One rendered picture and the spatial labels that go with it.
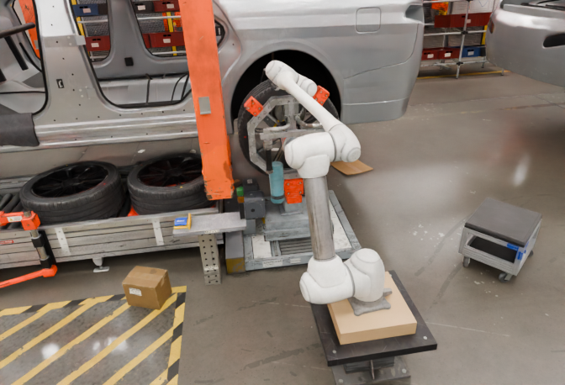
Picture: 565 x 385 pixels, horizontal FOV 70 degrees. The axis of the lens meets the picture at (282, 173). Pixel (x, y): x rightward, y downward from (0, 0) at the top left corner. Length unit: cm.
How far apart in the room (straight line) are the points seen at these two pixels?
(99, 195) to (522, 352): 268
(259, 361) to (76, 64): 211
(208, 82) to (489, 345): 204
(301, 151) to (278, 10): 134
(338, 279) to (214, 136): 110
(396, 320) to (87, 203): 208
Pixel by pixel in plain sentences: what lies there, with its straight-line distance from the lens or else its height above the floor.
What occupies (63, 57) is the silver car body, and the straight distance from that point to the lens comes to 301.
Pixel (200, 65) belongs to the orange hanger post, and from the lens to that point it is 229.
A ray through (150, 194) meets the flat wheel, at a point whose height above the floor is 49.
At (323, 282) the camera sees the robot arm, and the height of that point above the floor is 59.
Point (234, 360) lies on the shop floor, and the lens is 234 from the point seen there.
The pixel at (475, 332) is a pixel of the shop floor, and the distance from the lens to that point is 259.
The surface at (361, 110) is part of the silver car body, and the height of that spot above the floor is 84.
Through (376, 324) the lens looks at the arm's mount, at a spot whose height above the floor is 37.
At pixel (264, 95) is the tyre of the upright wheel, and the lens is 249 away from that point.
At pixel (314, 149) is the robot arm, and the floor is 114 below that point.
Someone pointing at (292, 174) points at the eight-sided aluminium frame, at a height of 61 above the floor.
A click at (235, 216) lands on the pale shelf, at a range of 254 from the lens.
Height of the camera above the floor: 182
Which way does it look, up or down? 27 degrees down
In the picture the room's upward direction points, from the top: 3 degrees counter-clockwise
